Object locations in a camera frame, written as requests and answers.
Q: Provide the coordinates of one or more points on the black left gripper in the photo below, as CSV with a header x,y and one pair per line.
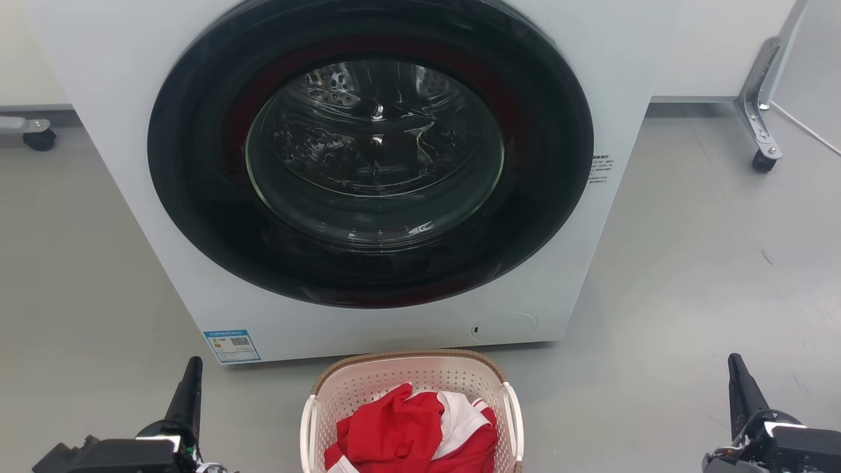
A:
x,y
112,456

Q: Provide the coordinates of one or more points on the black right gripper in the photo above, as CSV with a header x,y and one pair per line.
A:
x,y
788,450

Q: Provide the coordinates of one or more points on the white perforated laundry basket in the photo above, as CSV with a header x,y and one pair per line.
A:
x,y
368,378

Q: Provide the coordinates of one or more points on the blue energy label sticker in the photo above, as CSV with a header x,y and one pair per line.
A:
x,y
231,346

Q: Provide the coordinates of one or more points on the round black washer door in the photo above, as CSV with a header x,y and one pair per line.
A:
x,y
197,197

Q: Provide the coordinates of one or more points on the red and white garment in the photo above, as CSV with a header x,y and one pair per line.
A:
x,y
394,430

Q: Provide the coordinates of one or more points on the black caster wheel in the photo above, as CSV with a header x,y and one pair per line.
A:
x,y
763,161
39,140

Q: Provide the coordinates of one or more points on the round white filter cover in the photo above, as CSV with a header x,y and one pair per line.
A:
x,y
509,327

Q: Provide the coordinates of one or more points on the white front-load washing machine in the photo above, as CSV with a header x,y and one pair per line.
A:
x,y
118,144

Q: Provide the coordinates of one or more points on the small black text sticker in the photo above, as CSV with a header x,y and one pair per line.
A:
x,y
600,169

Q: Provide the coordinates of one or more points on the short grey metal caster leg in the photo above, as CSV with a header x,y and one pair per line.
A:
x,y
23,125

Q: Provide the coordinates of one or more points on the grey partition panel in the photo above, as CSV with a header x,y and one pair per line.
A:
x,y
815,72

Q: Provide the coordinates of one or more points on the long grey metal frame leg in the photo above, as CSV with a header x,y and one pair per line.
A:
x,y
759,92

